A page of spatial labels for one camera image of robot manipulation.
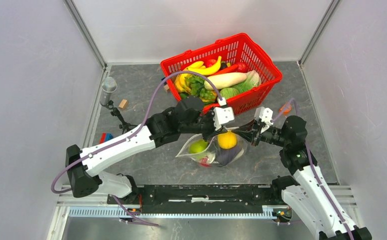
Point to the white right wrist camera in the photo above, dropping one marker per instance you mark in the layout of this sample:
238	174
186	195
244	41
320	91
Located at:
264	118

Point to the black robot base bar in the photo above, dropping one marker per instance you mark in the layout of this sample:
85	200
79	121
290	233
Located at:
203	199

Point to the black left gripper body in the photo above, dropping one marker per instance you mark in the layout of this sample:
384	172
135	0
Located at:
206	125

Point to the pale green cabbage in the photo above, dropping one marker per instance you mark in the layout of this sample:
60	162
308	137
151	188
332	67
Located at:
253	80

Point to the yellow banana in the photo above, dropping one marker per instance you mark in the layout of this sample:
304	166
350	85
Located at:
208	71
180	83

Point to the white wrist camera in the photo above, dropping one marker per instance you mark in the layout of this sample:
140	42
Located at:
223	114
264	118

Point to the clear zip top bag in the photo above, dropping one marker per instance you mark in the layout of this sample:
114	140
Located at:
210	152

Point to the wooden block behind basket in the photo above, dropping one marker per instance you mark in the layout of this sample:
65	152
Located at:
166	88

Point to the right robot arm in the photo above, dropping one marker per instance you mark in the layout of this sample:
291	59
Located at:
305	190

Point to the orange slice toy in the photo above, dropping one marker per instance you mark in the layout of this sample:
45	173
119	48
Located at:
285	109

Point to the yellow lemon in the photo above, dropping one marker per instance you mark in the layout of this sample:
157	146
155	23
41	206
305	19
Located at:
227	140

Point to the red apple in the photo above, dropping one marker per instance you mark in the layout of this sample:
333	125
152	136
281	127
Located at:
209	62
204	162
241	67

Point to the red chili pepper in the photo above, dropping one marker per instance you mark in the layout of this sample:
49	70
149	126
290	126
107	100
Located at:
226	70

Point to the dark green cucumber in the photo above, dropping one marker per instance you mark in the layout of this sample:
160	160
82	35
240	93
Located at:
184	95

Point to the black mini tripod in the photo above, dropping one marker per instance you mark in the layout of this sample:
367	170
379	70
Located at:
124	126

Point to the small wooden block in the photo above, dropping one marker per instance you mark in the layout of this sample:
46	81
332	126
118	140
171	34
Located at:
123	104

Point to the green lettuce leaf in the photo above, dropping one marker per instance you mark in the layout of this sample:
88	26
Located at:
195	84

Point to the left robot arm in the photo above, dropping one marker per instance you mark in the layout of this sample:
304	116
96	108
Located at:
86	167

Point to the red blue toy brick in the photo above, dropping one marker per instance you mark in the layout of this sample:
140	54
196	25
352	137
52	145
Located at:
105	137

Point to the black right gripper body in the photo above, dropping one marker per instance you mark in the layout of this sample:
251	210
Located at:
272	135

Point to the white long squash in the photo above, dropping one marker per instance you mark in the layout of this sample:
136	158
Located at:
227	80

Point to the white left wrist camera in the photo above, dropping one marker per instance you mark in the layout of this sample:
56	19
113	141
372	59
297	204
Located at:
223	114

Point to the green grape bunch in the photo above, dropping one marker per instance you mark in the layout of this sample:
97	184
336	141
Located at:
207	95

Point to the purple eggplant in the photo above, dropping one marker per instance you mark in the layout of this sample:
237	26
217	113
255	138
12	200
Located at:
226	156

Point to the green lime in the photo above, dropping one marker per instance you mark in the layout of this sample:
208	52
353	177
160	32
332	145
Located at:
198	146

